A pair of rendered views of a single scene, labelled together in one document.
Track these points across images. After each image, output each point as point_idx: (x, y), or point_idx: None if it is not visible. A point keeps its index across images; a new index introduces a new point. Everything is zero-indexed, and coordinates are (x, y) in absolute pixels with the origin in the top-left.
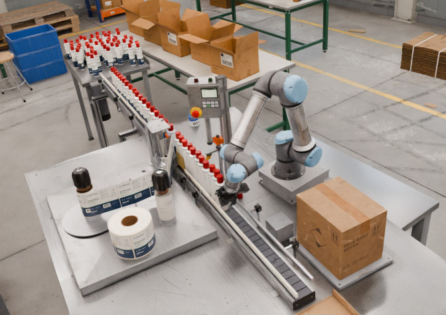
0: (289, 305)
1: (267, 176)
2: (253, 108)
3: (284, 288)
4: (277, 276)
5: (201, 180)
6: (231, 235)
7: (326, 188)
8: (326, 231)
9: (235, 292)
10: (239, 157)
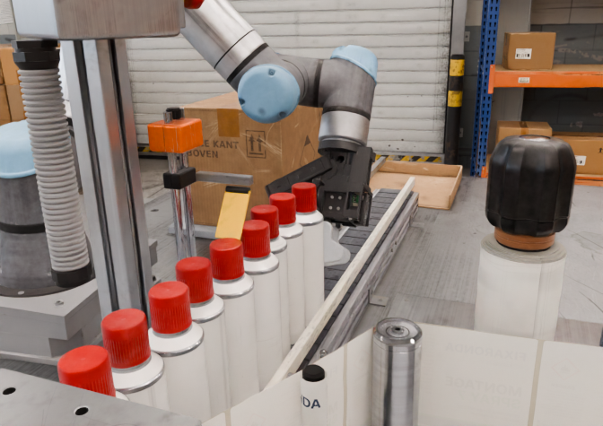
0: (416, 211)
1: (96, 288)
2: None
3: (407, 201)
4: (405, 198)
5: (257, 361)
6: (370, 291)
7: (231, 105)
8: (313, 123)
9: (472, 247)
10: (296, 62)
